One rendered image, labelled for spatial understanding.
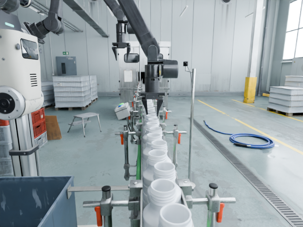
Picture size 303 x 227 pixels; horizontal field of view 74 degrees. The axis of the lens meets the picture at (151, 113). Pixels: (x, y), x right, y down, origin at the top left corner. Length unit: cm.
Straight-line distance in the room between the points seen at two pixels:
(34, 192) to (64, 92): 672
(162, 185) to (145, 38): 56
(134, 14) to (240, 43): 1156
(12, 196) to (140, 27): 77
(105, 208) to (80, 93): 703
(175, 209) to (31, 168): 102
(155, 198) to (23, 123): 95
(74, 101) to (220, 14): 850
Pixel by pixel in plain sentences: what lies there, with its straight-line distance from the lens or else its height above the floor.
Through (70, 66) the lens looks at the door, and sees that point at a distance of 1159.
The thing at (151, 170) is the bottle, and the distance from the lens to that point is 41.
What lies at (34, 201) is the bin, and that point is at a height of 85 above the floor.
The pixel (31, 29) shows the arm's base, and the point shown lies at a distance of 136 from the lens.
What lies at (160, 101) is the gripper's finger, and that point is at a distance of 77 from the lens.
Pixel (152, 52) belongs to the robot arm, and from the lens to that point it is 76.
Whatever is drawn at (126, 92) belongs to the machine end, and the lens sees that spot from 553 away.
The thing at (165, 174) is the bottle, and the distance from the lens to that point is 34.
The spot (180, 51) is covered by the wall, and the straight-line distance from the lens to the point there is 1123.
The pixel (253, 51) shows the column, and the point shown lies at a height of 215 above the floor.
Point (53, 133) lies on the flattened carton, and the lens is 439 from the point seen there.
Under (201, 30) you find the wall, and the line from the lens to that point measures 1162.
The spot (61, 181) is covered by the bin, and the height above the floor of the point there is 93.
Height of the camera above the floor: 132
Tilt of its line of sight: 12 degrees down
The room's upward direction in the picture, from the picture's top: straight up
